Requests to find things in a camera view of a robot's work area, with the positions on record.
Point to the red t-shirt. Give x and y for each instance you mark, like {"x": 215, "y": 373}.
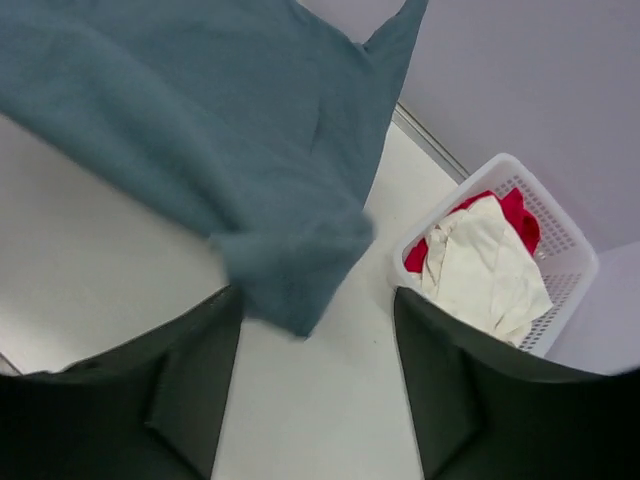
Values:
{"x": 513, "y": 208}

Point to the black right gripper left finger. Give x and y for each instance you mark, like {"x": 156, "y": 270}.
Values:
{"x": 151, "y": 408}

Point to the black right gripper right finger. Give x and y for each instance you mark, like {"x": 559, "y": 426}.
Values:
{"x": 482, "y": 409}

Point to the white plastic laundry basket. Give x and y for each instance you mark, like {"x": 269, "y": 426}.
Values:
{"x": 566, "y": 260}

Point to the blue-grey t-shirt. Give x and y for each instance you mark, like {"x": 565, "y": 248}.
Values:
{"x": 255, "y": 124}

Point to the cream white t-shirt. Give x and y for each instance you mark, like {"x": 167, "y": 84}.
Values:
{"x": 478, "y": 270}

